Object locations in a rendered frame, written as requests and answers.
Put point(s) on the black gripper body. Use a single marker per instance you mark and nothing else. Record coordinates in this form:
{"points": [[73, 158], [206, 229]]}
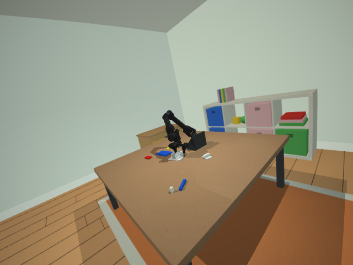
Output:
{"points": [[184, 145]]}

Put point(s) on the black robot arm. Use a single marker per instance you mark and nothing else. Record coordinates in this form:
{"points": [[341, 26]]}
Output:
{"points": [[172, 135]]}

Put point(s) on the blue rectangular plate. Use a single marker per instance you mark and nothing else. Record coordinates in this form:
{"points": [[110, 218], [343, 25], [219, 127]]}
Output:
{"points": [[164, 153]]}

